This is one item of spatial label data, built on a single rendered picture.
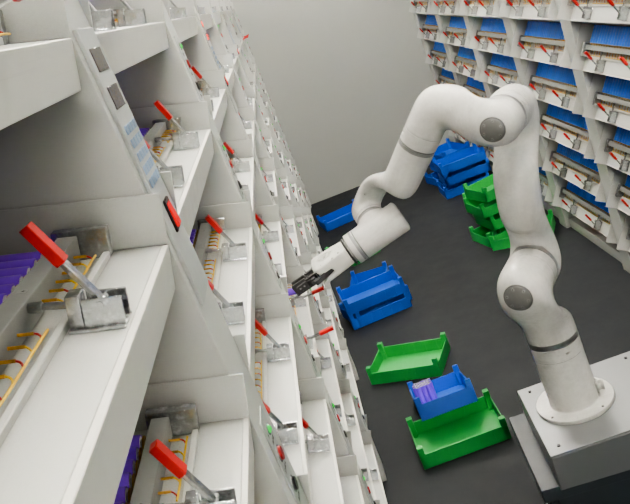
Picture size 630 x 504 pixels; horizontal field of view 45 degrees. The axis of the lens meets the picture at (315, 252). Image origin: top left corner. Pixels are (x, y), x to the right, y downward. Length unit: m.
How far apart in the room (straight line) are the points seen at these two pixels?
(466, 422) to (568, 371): 0.87
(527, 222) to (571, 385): 0.42
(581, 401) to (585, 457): 0.14
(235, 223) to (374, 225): 0.54
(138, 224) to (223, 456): 0.23
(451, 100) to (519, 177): 0.22
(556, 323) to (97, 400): 1.48
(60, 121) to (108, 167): 0.06
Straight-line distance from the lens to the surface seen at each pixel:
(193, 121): 1.40
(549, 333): 1.84
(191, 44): 2.09
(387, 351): 3.24
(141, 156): 0.74
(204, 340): 0.76
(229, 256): 1.26
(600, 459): 1.90
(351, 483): 1.67
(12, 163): 0.73
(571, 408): 1.95
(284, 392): 1.23
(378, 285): 3.75
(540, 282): 1.74
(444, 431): 2.69
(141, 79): 1.41
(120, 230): 0.72
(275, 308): 1.50
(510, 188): 1.70
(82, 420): 0.44
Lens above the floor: 1.52
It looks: 18 degrees down
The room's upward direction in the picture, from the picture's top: 22 degrees counter-clockwise
